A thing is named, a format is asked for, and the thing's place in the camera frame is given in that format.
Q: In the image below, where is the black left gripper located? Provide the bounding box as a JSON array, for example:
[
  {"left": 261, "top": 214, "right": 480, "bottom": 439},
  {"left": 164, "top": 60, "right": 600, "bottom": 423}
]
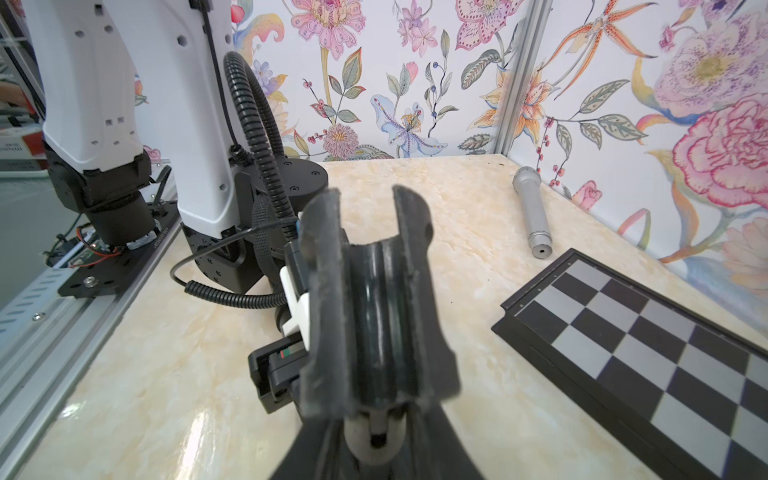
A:
[{"left": 248, "top": 335, "right": 308, "bottom": 414}]

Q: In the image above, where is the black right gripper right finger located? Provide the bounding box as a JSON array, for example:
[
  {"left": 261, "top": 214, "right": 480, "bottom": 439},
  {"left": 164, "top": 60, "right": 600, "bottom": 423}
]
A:
[{"left": 410, "top": 405, "right": 483, "bottom": 479}]

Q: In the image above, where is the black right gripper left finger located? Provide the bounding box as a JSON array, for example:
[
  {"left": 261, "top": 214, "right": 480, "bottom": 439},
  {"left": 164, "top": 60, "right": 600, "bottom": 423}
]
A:
[{"left": 270, "top": 420, "right": 354, "bottom": 480}]

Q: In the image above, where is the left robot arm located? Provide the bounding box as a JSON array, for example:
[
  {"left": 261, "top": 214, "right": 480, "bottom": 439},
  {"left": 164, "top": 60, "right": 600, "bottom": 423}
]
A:
[{"left": 21, "top": 1, "right": 329, "bottom": 411}]

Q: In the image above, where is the silver handheld microphone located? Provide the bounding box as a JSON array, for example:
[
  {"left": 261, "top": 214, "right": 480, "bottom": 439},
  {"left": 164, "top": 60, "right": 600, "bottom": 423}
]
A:
[{"left": 513, "top": 166, "right": 553, "bottom": 259}]

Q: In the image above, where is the black white chessboard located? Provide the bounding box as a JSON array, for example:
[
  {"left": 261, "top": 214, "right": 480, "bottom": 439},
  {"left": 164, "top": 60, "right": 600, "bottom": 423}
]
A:
[{"left": 494, "top": 249, "right": 767, "bottom": 479}]

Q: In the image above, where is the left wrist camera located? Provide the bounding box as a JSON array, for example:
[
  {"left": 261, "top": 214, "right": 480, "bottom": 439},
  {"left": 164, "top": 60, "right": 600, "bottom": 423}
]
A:
[{"left": 277, "top": 239, "right": 310, "bottom": 347}]

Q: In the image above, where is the aluminium front rail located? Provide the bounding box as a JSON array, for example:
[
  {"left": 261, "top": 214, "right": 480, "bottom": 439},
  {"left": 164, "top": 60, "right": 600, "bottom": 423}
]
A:
[{"left": 1, "top": 207, "right": 180, "bottom": 479}]

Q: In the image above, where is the left black corrugated cable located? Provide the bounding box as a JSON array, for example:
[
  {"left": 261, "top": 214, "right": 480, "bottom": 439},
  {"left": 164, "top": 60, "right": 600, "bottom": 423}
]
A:
[{"left": 169, "top": 50, "right": 301, "bottom": 311}]

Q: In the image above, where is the left aluminium corner post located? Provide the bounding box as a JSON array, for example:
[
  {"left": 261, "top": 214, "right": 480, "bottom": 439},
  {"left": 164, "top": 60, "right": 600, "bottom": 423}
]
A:
[{"left": 494, "top": 0, "right": 553, "bottom": 155}]

